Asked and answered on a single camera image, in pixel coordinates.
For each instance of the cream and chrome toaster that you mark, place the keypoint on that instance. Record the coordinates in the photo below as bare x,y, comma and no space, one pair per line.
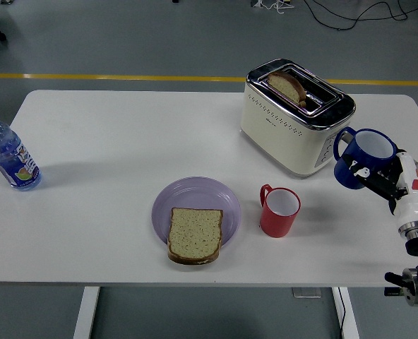
276,141

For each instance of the grey under-table bracket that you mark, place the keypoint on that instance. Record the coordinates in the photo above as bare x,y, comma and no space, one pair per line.
306,293

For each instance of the upright bread slice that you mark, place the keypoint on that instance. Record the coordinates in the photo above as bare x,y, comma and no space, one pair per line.
285,86

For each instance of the flat bread slice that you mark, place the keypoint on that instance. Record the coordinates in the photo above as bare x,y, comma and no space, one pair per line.
195,233

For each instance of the white table leg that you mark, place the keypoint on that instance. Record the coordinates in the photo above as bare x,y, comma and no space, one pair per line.
86,314
350,318

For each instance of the purple round plate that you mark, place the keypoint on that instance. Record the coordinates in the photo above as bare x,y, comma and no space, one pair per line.
195,192

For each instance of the blue-capped water bottle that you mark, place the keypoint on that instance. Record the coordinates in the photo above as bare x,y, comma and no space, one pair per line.
16,159

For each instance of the red enamel mug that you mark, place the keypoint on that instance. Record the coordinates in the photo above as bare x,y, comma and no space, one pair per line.
274,224

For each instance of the black table control panel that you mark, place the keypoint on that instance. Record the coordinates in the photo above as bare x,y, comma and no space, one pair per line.
389,292

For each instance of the blue enamel mug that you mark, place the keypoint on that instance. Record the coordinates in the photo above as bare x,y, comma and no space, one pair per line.
343,176

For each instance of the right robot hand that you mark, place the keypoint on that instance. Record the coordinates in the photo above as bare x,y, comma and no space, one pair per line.
412,205

